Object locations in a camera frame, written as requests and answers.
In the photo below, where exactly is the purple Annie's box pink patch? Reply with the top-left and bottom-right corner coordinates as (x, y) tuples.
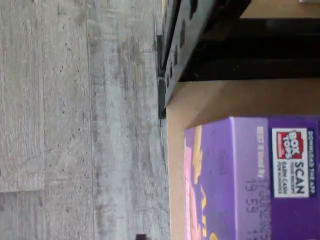
(183, 115), (320, 240)

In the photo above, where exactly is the black metal shelf rack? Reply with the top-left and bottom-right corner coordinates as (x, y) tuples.
(155, 0), (320, 81)
(157, 0), (320, 120)

